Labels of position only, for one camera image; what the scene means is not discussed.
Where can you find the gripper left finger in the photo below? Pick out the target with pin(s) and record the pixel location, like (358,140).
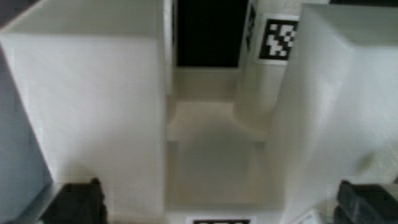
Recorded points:
(70,204)

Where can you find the white chair seat part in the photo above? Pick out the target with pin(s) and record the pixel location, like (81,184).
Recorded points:
(218,138)

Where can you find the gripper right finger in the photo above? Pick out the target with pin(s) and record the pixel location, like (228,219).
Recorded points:
(367,203)

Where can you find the white chair back part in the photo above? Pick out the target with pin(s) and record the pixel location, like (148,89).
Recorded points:
(84,50)

